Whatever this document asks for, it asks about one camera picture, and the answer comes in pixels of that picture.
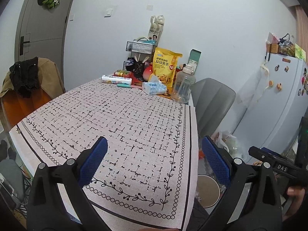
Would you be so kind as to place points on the blue tissue pack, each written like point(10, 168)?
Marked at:
point(154, 87)

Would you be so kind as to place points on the green pen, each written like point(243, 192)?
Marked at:
point(125, 85)

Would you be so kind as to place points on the green paper box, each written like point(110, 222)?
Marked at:
point(195, 59)

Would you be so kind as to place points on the orange wooden chair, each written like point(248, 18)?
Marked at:
point(24, 105)

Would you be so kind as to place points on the brown bar fridge magnet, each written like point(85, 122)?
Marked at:
point(286, 60)

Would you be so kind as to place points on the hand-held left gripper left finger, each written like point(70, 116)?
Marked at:
point(96, 158)

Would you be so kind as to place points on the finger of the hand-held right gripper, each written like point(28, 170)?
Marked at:
point(257, 152)

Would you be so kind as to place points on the clear plastic bag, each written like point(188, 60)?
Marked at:
point(227, 144)

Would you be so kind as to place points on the red peach ornament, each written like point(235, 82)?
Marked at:
point(148, 73)

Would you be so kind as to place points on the yellow red snack tube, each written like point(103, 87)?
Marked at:
point(122, 73)

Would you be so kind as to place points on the beige round trash bin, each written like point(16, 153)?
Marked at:
point(207, 190)

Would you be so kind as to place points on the white fridge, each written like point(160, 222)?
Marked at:
point(272, 115)

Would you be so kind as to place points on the light green box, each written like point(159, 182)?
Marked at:
point(299, 51)

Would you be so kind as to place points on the small wooden box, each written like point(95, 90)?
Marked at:
point(272, 48)

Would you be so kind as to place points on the yellow snack bag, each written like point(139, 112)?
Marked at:
point(166, 67)

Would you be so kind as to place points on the clear plastic water bottle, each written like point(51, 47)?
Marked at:
point(184, 86)

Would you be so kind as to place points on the white printed tote bag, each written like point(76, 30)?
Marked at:
point(156, 31)

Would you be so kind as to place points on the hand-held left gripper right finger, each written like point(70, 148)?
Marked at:
point(215, 161)

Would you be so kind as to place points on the black pen holder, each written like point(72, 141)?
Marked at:
point(140, 68)

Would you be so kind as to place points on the person's right hand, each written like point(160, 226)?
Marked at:
point(294, 192)

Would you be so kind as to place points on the grey chair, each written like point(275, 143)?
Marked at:
point(211, 101)

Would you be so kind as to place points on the white light switch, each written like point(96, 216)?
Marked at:
point(108, 12)

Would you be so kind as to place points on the white long box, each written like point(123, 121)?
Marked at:
point(115, 80)

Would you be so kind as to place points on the grey door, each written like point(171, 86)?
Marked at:
point(48, 28)

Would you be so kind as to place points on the black garment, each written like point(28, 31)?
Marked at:
point(25, 77)

